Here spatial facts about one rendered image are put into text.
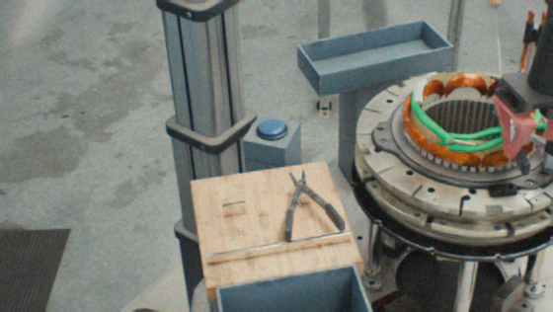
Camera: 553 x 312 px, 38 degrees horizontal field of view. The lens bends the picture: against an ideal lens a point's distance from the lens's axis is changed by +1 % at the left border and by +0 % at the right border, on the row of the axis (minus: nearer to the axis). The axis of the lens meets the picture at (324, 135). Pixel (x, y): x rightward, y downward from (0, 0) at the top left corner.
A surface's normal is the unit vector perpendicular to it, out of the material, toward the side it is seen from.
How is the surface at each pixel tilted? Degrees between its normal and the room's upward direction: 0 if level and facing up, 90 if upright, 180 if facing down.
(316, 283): 90
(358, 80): 90
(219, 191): 0
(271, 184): 0
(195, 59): 90
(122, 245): 0
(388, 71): 90
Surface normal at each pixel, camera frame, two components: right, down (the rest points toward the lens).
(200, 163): -0.57, 0.49
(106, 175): 0.00, -0.80
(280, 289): 0.22, 0.58
